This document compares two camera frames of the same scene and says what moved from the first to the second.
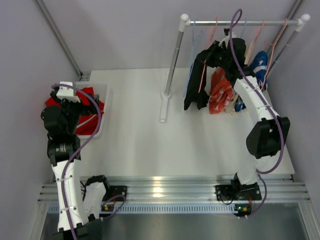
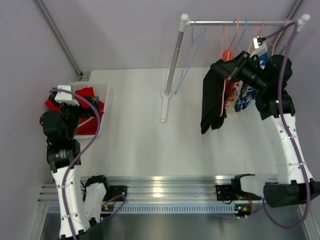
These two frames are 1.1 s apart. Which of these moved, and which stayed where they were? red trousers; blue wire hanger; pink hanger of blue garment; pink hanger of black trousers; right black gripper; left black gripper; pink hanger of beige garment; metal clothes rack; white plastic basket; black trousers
Moved: right black gripper; black trousers; pink hanger of black trousers; blue wire hanger
Stayed: pink hanger of beige garment; metal clothes rack; pink hanger of blue garment; red trousers; white plastic basket; left black gripper
